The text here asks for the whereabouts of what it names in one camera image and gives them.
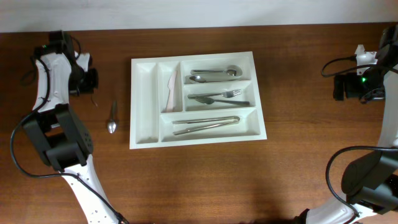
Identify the small steel teaspoon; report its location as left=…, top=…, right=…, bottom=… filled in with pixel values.
left=90, top=95, right=98, bottom=108
left=107, top=100, right=118, bottom=134

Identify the pink plastic knife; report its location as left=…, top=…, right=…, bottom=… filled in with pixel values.
left=165, top=70, right=177, bottom=113

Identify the steel fork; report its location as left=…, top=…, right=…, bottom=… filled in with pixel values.
left=194, top=96, right=250, bottom=106
left=187, top=89, right=243, bottom=99

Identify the large steel spoon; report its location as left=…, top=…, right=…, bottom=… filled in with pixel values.
left=187, top=75, right=239, bottom=83
left=190, top=65, right=243, bottom=77

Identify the steel table knife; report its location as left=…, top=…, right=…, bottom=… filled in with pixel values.
left=173, top=120, right=239, bottom=136
left=172, top=116, right=240, bottom=124

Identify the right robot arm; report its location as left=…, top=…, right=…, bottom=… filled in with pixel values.
left=292, top=26, right=397, bottom=224

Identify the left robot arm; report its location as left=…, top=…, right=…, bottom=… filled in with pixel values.
left=17, top=30, right=127, bottom=223

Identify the white plastic cutlery tray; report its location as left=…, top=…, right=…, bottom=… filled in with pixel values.
left=129, top=52, right=267, bottom=149

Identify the right black cable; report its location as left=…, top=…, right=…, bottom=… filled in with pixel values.
left=320, top=54, right=398, bottom=224

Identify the black cable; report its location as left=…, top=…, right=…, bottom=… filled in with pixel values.
left=320, top=54, right=398, bottom=224
left=9, top=35, right=130, bottom=224

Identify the left black cable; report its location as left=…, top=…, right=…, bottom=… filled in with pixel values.
left=9, top=35, right=130, bottom=224

